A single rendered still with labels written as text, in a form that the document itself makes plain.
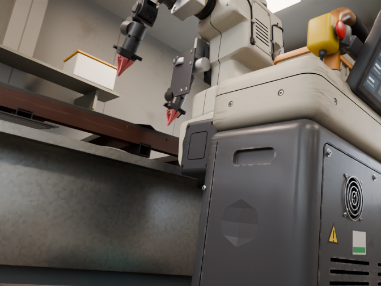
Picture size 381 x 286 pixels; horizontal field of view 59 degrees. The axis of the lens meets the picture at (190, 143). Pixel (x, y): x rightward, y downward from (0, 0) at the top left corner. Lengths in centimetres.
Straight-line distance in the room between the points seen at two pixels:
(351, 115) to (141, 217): 83
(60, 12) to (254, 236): 436
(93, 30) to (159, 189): 375
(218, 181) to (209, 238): 11
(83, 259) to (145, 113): 390
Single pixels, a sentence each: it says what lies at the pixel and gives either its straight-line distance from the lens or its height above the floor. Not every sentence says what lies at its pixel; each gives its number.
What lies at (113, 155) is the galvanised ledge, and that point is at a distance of 108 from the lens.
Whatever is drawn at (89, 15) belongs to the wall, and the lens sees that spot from 493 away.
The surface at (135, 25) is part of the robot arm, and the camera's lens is 131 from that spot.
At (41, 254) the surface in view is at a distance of 119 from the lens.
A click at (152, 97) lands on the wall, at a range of 511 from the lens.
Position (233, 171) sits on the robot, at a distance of 66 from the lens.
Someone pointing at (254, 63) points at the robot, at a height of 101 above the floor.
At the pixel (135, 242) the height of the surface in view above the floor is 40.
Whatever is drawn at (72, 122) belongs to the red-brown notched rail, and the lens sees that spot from 126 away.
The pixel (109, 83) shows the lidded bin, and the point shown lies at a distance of 397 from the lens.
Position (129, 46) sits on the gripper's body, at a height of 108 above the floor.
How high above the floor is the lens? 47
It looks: 14 degrees up
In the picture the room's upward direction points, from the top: 8 degrees clockwise
